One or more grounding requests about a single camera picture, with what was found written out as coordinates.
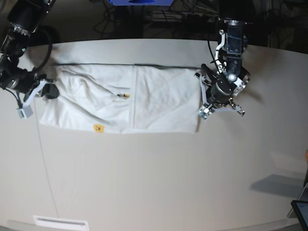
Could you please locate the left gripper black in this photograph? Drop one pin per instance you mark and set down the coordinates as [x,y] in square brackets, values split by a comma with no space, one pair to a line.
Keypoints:
[218,94]

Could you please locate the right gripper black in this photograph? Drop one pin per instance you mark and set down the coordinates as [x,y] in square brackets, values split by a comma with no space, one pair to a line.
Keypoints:
[50,91]

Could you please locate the white printed T-shirt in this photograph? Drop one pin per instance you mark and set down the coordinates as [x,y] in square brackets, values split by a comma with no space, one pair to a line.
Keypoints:
[123,99]

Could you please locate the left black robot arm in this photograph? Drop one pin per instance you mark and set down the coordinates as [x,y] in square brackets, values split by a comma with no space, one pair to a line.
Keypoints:
[230,77]

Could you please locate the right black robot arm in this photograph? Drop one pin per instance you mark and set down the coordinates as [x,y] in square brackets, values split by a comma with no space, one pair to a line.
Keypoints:
[24,21]

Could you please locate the power strip with red light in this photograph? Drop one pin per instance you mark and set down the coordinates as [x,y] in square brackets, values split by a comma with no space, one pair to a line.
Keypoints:
[177,17]

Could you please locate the white paper label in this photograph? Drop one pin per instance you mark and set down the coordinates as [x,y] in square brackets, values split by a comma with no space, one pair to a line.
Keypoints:
[60,223]

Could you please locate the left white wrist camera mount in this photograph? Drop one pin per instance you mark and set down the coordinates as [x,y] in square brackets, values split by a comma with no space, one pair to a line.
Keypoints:
[209,106]

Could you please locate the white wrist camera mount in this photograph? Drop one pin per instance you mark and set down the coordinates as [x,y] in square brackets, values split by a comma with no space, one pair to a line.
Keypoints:
[25,110]
[209,106]

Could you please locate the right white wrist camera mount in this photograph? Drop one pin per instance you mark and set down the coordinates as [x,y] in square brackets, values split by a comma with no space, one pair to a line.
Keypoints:
[25,110]

